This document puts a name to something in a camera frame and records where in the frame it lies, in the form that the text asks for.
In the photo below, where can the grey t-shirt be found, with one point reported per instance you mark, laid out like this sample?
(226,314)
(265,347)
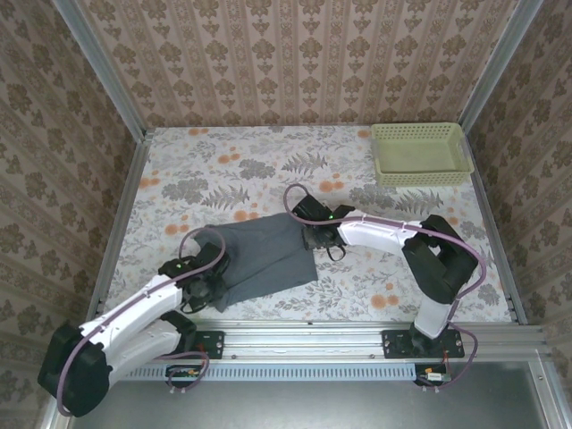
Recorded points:
(268,259)

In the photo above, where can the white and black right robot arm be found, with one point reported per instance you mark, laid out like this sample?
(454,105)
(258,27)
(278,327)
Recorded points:
(438,268)

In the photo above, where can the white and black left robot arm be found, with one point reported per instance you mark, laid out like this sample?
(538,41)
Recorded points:
(134,313)

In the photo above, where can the small circuit board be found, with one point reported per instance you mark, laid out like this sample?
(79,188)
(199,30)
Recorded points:
(431,376)
(183,374)

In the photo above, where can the pale green plastic basket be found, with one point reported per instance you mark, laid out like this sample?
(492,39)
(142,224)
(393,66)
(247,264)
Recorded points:
(393,179)

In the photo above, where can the floral tablecloth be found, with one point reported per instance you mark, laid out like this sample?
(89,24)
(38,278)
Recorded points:
(201,156)

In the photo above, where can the steel sheet panel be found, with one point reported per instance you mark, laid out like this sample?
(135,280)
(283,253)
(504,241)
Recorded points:
(313,406)

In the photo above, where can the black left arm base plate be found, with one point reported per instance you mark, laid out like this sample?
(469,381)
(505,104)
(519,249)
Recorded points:
(212,344)

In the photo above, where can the aluminium mounting rail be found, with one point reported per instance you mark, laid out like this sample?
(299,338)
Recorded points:
(304,342)

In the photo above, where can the aluminium table side rail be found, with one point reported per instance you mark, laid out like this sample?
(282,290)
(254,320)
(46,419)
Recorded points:
(115,223)
(487,201)

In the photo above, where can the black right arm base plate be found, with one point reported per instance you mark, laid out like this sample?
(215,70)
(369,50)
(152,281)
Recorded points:
(393,346)

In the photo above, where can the aluminium frame post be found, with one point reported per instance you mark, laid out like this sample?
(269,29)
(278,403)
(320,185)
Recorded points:
(500,67)
(100,67)

